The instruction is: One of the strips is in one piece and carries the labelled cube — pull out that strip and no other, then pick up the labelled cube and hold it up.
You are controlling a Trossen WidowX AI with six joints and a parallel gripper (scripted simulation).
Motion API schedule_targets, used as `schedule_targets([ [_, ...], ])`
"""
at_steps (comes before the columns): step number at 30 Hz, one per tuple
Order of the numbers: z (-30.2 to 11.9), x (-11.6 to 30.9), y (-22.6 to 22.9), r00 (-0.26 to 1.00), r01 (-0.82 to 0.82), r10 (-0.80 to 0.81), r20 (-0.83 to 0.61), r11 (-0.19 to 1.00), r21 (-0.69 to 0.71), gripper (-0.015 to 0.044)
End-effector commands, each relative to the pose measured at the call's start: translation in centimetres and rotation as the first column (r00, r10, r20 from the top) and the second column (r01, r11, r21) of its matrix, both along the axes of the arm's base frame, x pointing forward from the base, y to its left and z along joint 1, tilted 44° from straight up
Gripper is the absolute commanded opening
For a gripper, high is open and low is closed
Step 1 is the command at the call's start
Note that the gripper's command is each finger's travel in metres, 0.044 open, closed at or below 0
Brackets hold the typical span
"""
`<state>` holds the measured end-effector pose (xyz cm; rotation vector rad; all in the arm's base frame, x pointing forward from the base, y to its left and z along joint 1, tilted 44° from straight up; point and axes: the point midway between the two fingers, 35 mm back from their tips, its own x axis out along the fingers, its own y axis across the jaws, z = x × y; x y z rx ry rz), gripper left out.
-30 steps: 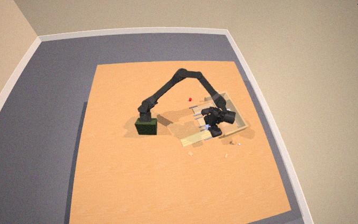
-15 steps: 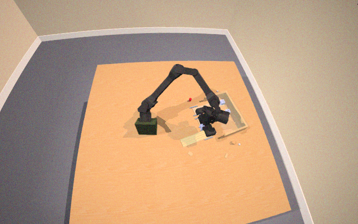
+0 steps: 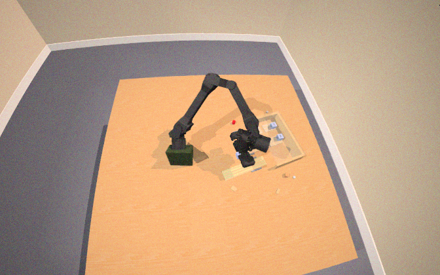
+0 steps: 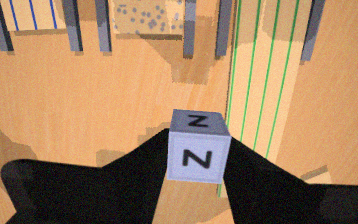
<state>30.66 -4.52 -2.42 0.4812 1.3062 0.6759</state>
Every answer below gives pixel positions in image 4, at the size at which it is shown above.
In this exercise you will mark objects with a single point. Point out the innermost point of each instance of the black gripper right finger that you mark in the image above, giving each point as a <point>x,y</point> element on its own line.
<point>261,192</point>

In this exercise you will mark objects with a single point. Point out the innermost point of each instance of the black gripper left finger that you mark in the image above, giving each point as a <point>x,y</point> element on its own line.
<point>124,191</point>

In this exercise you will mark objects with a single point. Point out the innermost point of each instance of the tan rectangular block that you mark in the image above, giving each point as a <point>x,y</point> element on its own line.
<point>318,177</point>

